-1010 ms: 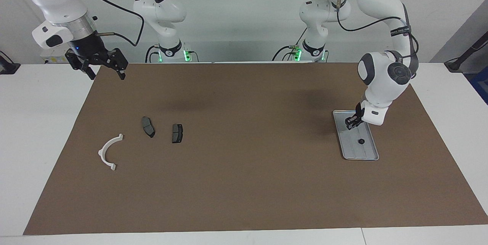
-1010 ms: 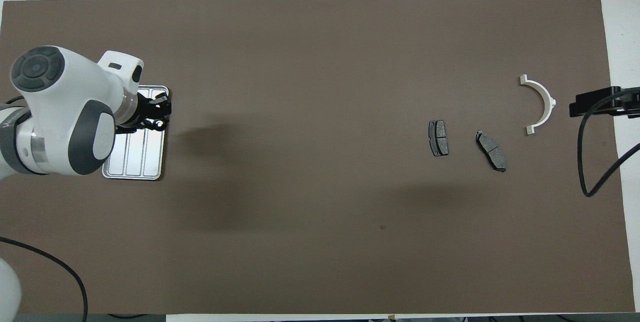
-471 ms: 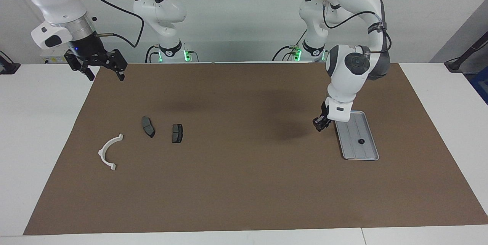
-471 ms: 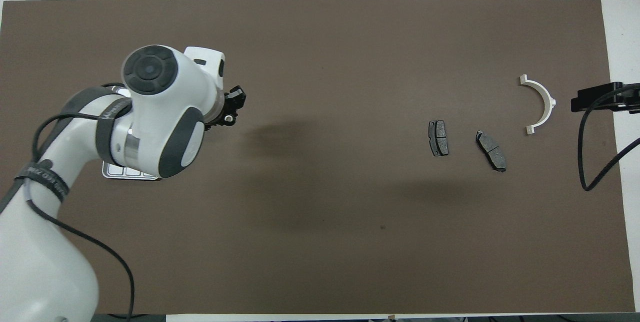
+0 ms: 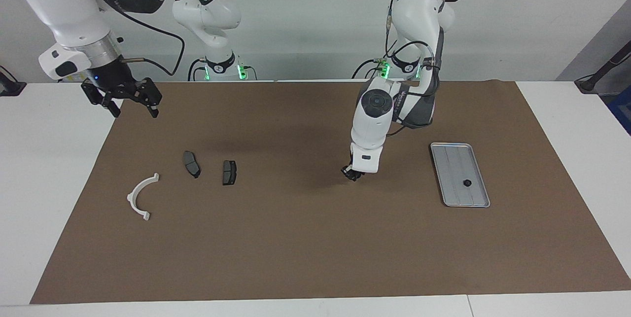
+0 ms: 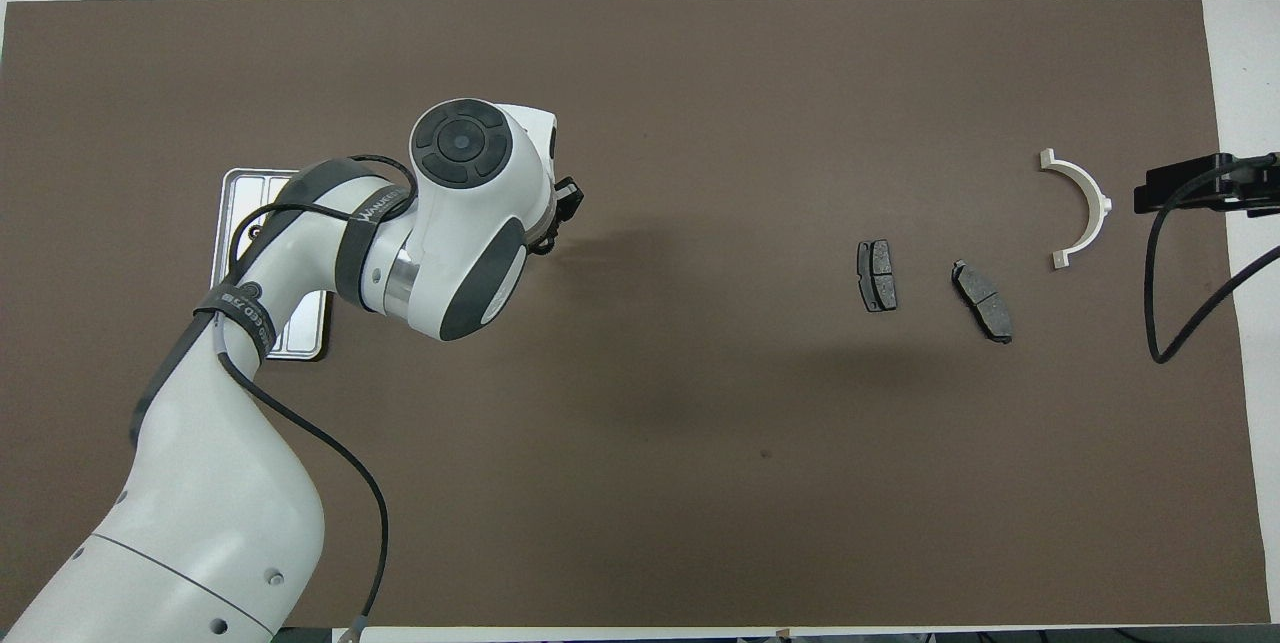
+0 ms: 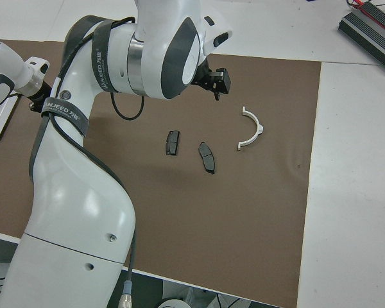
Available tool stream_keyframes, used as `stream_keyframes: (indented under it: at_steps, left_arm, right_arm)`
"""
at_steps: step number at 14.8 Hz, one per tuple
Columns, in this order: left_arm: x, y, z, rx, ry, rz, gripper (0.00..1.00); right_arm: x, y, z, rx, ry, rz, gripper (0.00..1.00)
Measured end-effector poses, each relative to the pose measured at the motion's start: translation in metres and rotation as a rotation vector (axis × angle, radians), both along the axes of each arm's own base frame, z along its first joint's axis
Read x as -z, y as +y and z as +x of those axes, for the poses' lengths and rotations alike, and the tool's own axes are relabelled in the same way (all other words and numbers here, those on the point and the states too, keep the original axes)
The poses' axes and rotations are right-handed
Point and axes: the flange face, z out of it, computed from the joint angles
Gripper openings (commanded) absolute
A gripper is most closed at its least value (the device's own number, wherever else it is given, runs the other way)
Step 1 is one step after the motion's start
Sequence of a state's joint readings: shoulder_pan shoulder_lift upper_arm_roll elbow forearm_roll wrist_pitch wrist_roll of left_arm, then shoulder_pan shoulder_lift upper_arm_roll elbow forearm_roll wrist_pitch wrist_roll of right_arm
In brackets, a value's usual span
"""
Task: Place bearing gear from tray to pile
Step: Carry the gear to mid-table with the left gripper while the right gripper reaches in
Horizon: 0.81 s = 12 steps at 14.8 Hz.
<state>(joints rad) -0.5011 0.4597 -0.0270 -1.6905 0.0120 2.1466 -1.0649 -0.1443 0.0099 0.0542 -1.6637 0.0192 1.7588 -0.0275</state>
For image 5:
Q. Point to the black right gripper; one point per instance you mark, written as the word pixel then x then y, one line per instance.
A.
pixel 111 78

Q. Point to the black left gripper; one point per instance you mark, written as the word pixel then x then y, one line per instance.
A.
pixel 352 169

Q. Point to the small black bearing gear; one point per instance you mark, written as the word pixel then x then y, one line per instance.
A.
pixel 467 182

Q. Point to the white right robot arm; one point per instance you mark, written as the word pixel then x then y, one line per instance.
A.
pixel 59 6

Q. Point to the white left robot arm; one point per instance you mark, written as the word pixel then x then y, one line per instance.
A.
pixel 419 6

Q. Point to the silver metal tray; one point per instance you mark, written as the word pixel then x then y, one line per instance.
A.
pixel 456 169

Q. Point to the brown table mat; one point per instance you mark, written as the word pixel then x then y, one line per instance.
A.
pixel 315 238

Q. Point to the curved dark brake pad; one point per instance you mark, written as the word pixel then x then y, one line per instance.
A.
pixel 191 164

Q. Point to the rectangular dark brake pad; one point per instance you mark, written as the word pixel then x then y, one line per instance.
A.
pixel 229 173

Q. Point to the blue box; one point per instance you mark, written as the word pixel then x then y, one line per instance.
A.
pixel 622 112

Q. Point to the white semicircular bracket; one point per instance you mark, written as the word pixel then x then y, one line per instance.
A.
pixel 134 197

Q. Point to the black clamp mount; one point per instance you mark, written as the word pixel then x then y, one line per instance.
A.
pixel 10 86

